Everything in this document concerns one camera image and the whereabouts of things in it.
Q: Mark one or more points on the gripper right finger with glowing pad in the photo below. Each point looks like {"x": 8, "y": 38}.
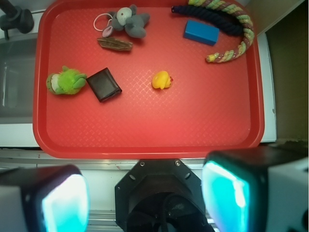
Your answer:
{"x": 261, "y": 189}

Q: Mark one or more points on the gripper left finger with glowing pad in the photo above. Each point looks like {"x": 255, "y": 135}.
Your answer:
{"x": 44, "y": 199}

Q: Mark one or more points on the brown wood chip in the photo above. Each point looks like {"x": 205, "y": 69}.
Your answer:
{"x": 114, "y": 44}

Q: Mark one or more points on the green plush frog toy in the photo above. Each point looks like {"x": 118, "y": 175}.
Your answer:
{"x": 67, "y": 82}

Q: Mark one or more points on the dark brown leather wallet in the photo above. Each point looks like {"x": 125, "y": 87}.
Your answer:
{"x": 103, "y": 85}

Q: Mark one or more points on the red plastic tray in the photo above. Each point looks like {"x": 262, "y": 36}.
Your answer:
{"x": 209, "y": 106}

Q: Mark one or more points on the grey plastic sink basin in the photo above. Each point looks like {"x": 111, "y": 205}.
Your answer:
{"x": 17, "y": 66}

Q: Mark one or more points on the yellow rubber duck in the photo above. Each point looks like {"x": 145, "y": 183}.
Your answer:
{"x": 162, "y": 80}

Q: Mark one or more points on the brown cardboard panel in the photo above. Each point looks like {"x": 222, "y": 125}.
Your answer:
{"x": 282, "y": 28}

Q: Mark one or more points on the blue rectangular block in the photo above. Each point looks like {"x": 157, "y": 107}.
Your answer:
{"x": 201, "y": 32}

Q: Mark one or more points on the grey toy faucet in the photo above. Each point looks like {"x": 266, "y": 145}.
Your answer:
{"x": 15, "y": 18}

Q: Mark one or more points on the grey plush mouse toy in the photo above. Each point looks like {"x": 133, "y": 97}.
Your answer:
{"x": 126, "y": 19}

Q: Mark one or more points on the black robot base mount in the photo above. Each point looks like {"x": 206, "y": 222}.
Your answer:
{"x": 160, "y": 196}

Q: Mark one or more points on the multicolour braided rope toy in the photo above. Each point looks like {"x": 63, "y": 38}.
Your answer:
{"x": 240, "y": 15}

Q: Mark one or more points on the dark navy rope toy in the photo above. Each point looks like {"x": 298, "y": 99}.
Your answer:
{"x": 212, "y": 18}

